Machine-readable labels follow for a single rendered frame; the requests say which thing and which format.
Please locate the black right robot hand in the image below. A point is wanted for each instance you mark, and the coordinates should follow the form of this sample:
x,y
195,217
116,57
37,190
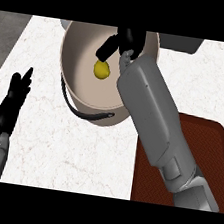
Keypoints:
x,y
129,42

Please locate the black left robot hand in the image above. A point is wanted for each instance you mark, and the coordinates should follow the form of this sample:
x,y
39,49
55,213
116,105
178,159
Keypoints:
x,y
8,109

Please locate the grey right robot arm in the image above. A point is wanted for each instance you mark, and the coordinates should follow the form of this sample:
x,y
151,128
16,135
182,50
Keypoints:
x,y
159,124

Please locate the yellow lemon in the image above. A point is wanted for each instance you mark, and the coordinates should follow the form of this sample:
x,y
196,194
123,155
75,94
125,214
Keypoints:
x,y
101,69

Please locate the brown tray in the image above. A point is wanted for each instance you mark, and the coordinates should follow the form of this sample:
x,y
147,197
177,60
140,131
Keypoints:
x,y
207,164

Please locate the dark grey appliance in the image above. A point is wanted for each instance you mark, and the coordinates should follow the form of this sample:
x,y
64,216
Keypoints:
x,y
179,43

